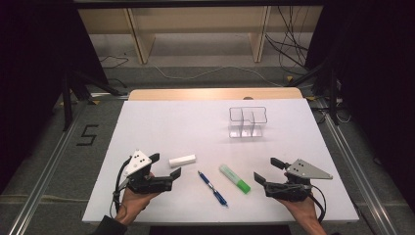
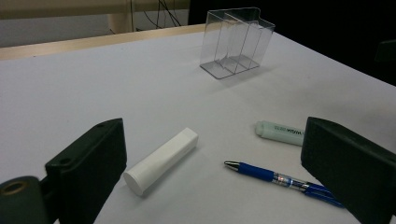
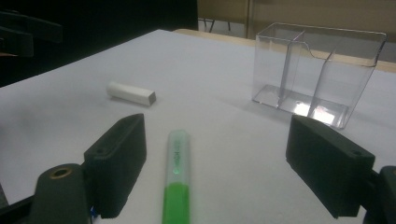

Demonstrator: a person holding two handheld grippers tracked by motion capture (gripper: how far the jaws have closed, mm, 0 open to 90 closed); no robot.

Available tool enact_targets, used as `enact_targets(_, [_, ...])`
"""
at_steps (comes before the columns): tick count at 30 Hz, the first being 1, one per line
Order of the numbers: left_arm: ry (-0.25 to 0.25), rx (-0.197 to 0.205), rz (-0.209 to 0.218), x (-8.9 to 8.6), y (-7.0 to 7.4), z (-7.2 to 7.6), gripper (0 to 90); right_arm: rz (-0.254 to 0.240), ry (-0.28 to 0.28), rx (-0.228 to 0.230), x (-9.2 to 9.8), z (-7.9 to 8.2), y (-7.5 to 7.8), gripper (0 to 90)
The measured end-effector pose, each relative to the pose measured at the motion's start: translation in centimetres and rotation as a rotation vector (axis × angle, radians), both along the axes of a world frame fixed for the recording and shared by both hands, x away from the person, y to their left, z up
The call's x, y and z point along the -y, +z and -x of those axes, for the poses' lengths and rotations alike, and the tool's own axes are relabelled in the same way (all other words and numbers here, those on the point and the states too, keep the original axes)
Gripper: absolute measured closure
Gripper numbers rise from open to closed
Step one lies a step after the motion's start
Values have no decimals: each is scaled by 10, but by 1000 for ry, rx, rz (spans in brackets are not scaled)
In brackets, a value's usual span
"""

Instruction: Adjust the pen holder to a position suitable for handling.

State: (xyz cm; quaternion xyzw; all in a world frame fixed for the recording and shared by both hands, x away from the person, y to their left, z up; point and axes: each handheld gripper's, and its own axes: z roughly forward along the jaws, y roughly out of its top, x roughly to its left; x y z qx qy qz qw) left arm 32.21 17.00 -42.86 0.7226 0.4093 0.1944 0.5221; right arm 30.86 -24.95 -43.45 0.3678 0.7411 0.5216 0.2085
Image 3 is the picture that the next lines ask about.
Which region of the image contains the clear plastic organizer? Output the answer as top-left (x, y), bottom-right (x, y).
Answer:
top-left (251, 21), bottom-right (388, 130)

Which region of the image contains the white eraser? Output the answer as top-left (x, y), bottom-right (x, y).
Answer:
top-left (106, 81), bottom-right (157, 106)

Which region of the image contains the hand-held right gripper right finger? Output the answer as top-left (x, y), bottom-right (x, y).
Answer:
top-left (285, 114), bottom-right (376, 219)

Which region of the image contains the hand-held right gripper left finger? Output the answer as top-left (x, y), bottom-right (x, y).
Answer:
top-left (83, 113), bottom-right (148, 219)

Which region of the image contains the black curtain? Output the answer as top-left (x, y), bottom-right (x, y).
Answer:
top-left (0, 0), bottom-right (199, 89)

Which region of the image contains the green highlighter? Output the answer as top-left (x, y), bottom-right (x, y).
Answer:
top-left (162, 129), bottom-right (191, 224)

